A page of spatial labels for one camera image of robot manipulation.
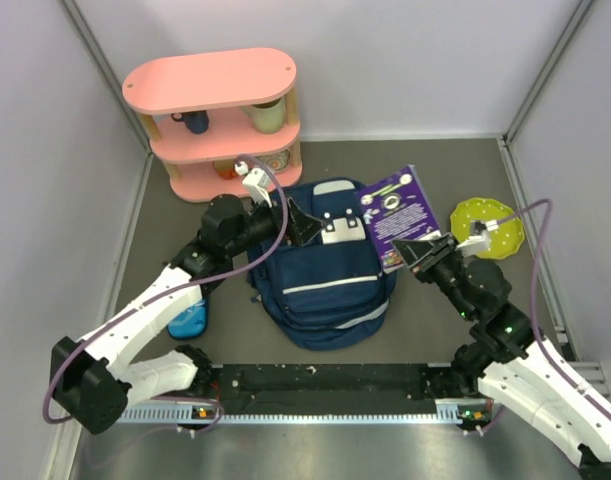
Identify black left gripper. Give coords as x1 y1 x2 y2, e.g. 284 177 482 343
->
226 190 325 258

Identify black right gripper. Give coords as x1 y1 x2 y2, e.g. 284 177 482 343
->
391 232 475 321

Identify purple card packet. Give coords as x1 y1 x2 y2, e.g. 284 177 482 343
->
355 165 441 273

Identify navy blue student backpack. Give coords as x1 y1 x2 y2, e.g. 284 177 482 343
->
247 177 397 351

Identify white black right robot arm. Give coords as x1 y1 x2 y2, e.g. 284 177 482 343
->
393 234 611 479

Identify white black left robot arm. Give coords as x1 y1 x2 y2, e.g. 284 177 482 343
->
43 194 324 434

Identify patterned small bowl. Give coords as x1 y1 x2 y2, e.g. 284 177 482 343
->
258 149 291 173

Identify green polka dot plate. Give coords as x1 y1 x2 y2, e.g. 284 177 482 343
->
450 197 525 260

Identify orange cup on shelf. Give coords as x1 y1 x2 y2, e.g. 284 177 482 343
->
212 159 238 180

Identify pale green cup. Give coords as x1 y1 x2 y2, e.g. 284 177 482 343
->
241 98 285 134

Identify blue dinosaur pencil case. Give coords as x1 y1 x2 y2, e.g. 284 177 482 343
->
167 299 209 340

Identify dark blue mug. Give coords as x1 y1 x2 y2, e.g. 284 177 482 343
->
170 110 210 135

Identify pink three-tier shelf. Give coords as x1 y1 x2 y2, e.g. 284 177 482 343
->
122 47 303 203

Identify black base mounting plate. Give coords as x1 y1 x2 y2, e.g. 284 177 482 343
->
154 362 486 416

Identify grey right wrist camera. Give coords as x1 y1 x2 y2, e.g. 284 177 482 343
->
457 220 499 257

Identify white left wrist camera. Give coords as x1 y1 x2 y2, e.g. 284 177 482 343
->
234 155 272 206

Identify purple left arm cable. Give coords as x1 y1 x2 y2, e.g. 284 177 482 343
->
43 154 289 424

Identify aluminium frame rail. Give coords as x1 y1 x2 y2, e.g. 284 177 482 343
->
570 362 610 398

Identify grey slotted cable duct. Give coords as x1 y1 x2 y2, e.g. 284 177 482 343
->
117 399 491 426

